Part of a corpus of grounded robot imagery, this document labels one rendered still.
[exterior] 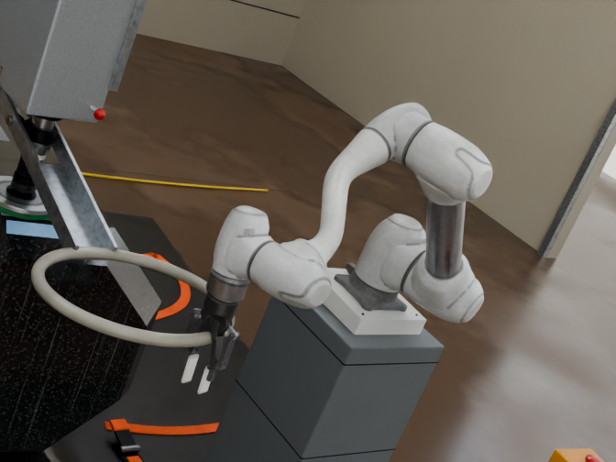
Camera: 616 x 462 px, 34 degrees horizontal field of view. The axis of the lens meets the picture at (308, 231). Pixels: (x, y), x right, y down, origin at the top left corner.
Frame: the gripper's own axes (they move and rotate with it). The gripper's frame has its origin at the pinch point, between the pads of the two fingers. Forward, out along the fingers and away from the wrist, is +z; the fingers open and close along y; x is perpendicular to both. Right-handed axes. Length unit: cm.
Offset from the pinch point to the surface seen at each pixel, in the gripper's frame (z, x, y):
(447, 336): 68, -305, 57
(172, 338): -10.5, 11.7, 1.5
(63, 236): -12, 0, 51
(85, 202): -17, -14, 60
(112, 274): 6, -34, 61
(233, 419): 50, -80, 34
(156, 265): -10.4, -17.5, 34.0
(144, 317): 21, -49, 57
